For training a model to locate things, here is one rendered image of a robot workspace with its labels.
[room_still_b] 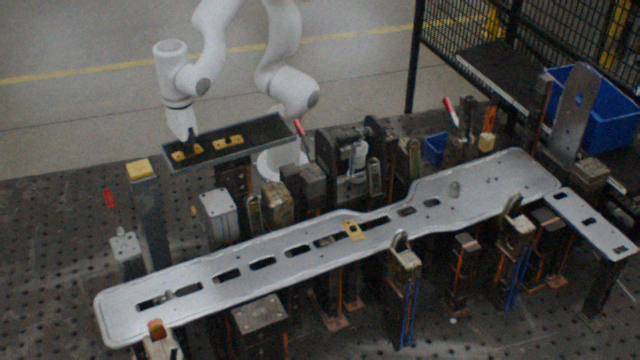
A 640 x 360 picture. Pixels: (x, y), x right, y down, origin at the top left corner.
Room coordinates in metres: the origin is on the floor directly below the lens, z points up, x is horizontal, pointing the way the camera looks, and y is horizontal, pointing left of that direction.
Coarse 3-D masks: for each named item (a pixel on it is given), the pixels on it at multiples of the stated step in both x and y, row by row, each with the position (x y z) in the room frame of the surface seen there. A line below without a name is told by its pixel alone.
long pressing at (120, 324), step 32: (480, 160) 1.59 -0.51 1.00; (512, 160) 1.59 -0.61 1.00; (416, 192) 1.45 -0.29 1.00; (480, 192) 1.45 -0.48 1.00; (512, 192) 1.45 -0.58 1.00; (544, 192) 1.45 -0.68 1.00; (320, 224) 1.31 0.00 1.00; (384, 224) 1.31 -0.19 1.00; (416, 224) 1.31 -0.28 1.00; (448, 224) 1.31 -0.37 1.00; (224, 256) 1.19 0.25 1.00; (256, 256) 1.19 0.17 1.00; (320, 256) 1.19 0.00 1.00; (352, 256) 1.19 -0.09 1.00; (128, 288) 1.08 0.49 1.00; (160, 288) 1.08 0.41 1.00; (224, 288) 1.08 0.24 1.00; (256, 288) 1.08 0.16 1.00; (128, 320) 0.98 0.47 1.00; (192, 320) 0.98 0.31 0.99
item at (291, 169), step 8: (280, 168) 1.44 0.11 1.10; (288, 168) 1.44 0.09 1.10; (296, 168) 1.44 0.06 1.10; (280, 176) 1.44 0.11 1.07; (288, 176) 1.41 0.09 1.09; (296, 176) 1.42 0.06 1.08; (288, 184) 1.41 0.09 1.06; (296, 184) 1.42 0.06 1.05; (296, 192) 1.42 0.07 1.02; (296, 200) 1.42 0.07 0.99; (296, 208) 1.42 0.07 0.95; (296, 216) 1.42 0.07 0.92; (296, 248) 1.42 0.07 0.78
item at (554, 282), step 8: (568, 232) 1.36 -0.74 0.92; (560, 240) 1.36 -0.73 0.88; (568, 240) 1.36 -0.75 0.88; (560, 248) 1.35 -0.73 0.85; (568, 248) 1.37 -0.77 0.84; (552, 256) 1.37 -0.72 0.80; (560, 256) 1.36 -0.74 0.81; (552, 264) 1.36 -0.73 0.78; (560, 264) 1.36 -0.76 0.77; (552, 272) 1.35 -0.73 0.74; (552, 280) 1.35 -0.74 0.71; (560, 280) 1.35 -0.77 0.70; (552, 288) 1.32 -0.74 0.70
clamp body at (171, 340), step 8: (168, 328) 0.91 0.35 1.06; (144, 336) 0.89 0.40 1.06; (168, 336) 0.89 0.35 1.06; (144, 344) 0.87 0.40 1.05; (152, 344) 0.87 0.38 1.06; (160, 344) 0.87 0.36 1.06; (168, 344) 0.87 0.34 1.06; (176, 344) 0.87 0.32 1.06; (152, 352) 0.85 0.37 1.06; (160, 352) 0.85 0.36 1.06; (168, 352) 0.85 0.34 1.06; (176, 352) 0.86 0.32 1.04
